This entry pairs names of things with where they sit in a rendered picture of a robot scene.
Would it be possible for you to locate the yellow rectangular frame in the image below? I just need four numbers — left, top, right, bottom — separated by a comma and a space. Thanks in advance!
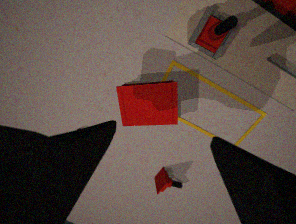
161, 60, 266, 146

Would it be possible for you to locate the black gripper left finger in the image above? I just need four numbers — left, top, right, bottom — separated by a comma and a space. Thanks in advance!
0, 120, 116, 224

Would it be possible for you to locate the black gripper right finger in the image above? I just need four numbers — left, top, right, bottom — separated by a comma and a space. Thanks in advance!
210, 137, 296, 224

